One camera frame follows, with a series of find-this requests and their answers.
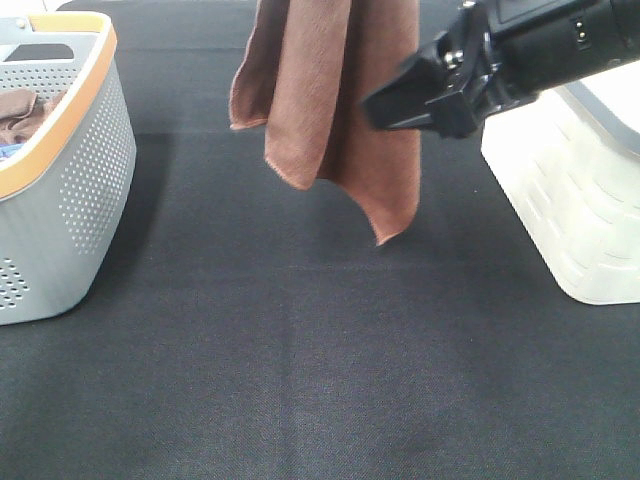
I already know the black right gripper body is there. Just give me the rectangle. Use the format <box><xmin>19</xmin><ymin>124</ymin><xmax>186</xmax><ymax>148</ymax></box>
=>
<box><xmin>430</xmin><ymin>1</ymin><xmax>575</xmax><ymax>138</ymax></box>

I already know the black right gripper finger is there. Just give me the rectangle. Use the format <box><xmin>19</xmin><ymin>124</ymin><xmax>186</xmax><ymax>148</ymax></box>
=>
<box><xmin>395</xmin><ymin>32</ymin><xmax>465</xmax><ymax>95</ymax></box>
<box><xmin>362</xmin><ymin>77</ymin><xmax>450</xmax><ymax>131</ymax></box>

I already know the brown towel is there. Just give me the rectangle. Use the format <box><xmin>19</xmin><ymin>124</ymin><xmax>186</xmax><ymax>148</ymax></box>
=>
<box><xmin>1</xmin><ymin>89</ymin><xmax>66</xmax><ymax>145</ymax></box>
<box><xmin>229</xmin><ymin>1</ymin><xmax>421</xmax><ymax>244</ymax></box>

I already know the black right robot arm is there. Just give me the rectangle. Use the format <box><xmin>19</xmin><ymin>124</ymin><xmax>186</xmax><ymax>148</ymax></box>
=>
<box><xmin>362</xmin><ymin>1</ymin><xmax>639</xmax><ymax>138</ymax></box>

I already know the blue towel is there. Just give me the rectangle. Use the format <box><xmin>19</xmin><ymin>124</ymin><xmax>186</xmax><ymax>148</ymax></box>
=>
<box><xmin>0</xmin><ymin>143</ymin><xmax>23</xmax><ymax>162</ymax></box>

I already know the white plastic basket grey rim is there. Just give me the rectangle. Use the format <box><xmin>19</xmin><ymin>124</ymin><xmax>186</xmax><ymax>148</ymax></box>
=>
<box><xmin>481</xmin><ymin>62</ymin><xmax>639</xmax><ymax>305</ymax></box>

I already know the black table mat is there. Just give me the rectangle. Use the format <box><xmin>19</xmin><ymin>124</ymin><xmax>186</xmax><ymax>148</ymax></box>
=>
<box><xmin>1</xmin><ymin>1</ymin><xmax>639</xmax><ymax>479</ymax></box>

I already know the grey perforated basket orange rim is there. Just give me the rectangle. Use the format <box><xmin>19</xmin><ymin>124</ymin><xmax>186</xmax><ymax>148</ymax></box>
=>
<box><xmin>1</xmin><ymin>12</ymin><xmax>136</xmax><ymax>325</ymax></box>

